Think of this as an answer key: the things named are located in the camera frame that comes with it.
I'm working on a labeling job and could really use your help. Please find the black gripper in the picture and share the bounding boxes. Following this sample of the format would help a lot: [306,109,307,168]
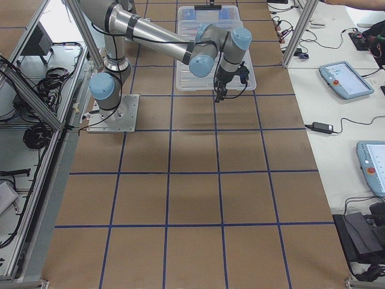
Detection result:
[214,61,250,102]

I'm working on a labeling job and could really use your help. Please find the clear plastic box lid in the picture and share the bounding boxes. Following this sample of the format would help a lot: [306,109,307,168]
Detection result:
[174,45,257,92]

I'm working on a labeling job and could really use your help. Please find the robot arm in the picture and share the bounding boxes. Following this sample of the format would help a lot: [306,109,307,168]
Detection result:
[79,1,252,102]

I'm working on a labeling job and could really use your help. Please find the clear plastic storage box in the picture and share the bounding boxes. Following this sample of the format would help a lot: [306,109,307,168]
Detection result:
[176,5,243,40]

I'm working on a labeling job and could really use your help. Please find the black power adapter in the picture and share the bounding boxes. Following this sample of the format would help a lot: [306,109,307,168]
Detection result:
[311,122,334,134]

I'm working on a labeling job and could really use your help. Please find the teach pendant tablet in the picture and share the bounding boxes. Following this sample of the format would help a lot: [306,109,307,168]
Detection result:
[319,61,374,99]
[356,141,384,197]

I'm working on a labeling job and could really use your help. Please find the black box latch handle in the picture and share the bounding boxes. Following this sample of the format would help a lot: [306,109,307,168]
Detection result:
[194,4,222,11]

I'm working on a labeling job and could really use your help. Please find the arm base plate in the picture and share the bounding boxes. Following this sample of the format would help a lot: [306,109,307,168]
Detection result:
[87,94,140,133]

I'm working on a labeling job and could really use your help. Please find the aluminium frame post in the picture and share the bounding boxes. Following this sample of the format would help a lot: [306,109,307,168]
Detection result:
[282,0,318,68]

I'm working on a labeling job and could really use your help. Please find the coiled black cables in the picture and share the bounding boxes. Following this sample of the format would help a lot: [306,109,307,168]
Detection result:
[23,123,52,150]

